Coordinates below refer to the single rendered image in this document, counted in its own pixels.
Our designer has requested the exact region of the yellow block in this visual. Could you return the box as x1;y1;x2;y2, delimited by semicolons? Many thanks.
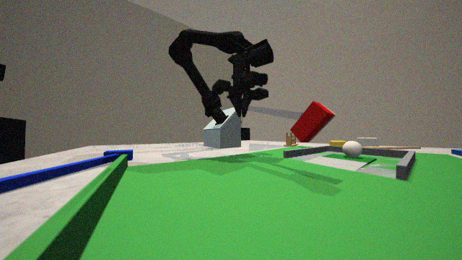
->
329;141;346;147

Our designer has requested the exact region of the white golf ball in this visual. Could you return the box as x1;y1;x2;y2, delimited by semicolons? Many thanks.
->
342;141;362;157

